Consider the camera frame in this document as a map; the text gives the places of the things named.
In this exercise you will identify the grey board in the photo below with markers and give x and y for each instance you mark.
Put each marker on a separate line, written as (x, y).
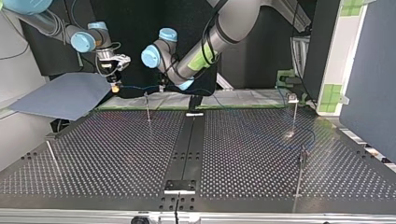
(62, 95)

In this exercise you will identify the metal rack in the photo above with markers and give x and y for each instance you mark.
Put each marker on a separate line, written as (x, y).
(300, 56)

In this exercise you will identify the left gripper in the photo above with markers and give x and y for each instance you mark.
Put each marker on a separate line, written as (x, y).
(165, 81)

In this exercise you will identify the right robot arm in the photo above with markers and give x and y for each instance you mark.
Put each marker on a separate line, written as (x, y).
(46, 23)

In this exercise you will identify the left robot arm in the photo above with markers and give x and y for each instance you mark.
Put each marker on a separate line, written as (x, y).
(224, 28)

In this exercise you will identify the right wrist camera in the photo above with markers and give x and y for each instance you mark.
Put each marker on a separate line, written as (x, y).
(123, 60)

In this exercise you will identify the black panel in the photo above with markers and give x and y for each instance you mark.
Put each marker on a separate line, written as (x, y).
(137, 18)

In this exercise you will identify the connector holder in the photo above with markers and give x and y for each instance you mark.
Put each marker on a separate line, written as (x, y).
(195, 103)

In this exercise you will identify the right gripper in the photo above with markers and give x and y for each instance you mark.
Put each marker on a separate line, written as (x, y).
(109, 70)

